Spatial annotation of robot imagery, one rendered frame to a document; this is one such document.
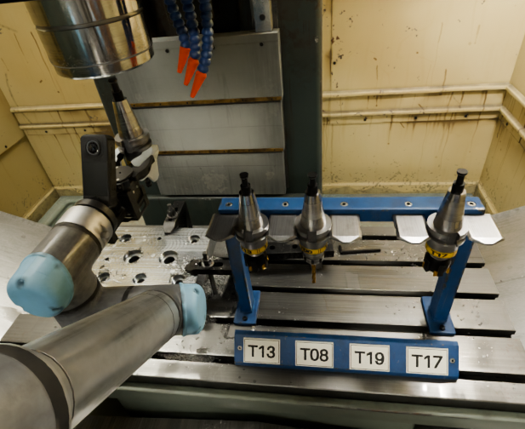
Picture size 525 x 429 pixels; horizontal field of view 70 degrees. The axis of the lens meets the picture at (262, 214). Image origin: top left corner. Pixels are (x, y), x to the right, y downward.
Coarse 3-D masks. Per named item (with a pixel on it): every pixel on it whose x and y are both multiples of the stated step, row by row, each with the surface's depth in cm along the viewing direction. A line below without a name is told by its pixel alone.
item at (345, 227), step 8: (336, 216) 67; (344, 216) 67; (352, 216) 67; (336, 224) 66; (344, 224) 65; (352, 224) 65; (360, 224) 65; (336, 232) 64; (344, 232) 64; (352, 232) 63; (360, 232) 63; (336, 240) 63; (344, 240) 62; (352, 240) 62
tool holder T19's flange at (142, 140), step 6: (144, 132) 70; (114, 138) 69; (138, 138) 68; (144, 138) 68; (150, 138) 72; (120, 144) 68; (126, 144) 68; (132, 144) 67; (138, 144) 68; (144, 144) 69; (150, 144) 70; (120, 150) 69; (126, 150) 69; (132, 150) 68; (138, 150) 68; (144, 150) 69
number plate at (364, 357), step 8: (352, 344) 76; (360, 344) 76; (368, 344) 75; (352, 352) 76; (360, 352) 75; (368, 352) 75; (376, 352) 75; (384, 352) 75; (352, 360) 76; (360, 360) 75; (368, 360) 75; (376, 360) 75; (384, 360) 75; (352, 368) 76; (360, 368) 75; (368, 368) 75; (376, 368) 75; (384, 368) 75
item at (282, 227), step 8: (272, 216) 69; (280, 216) 69; (288, 216) 68; (296, 216) 68; (272, 224) 67; (280, 224) 67; (288, 224) 67; (272, 232) 65; (280, 232) 65; (288, 232) 65; (296, 232) 65; (272, 240) 65; (280, 240) 64; (288, 240) 64
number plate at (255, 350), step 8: (248, 344) 79; (256, 344) 79; (264, 344) 79; (272, 344) 78; (248, 352) 79; (256, 352) 79; (264, 352) 79; (272, 352) 78; (248, 360) 79; (256, 360) 79; (264, 360) 79; (272, 360) 78
